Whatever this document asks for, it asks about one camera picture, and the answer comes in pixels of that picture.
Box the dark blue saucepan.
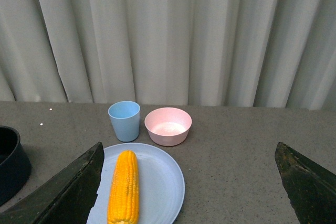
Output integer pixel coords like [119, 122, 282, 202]
[1, 126, 32, 205]

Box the light blue cup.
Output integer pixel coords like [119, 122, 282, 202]
[108, 101, 140, 142]

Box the white curtain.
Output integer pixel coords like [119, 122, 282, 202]
[1, 0, 335, 111]

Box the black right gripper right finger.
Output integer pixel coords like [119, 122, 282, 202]
[275, 142, 335, 223]

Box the pink bowl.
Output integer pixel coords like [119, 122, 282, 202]
[144, 107, 192, 146]

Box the light blue plate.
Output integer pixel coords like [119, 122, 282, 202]
[87, 143, 185, 223]

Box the yellow corn cob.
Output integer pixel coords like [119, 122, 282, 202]
[107, 150, 140, 223]

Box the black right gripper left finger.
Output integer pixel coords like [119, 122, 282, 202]
[1, 142, 104, 223]

